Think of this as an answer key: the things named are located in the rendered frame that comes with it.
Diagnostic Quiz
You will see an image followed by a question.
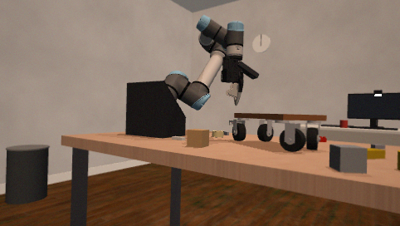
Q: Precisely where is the yellow rectangular block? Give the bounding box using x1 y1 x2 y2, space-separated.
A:
367 148 385 160

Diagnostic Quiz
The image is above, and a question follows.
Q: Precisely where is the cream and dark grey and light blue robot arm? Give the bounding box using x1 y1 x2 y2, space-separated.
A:
164 15 259 111

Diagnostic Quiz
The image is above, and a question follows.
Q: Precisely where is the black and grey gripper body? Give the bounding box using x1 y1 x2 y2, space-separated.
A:
221 55 243 84

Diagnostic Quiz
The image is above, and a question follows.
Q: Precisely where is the beige roll of masking tape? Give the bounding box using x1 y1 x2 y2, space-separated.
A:
212 130 224 137

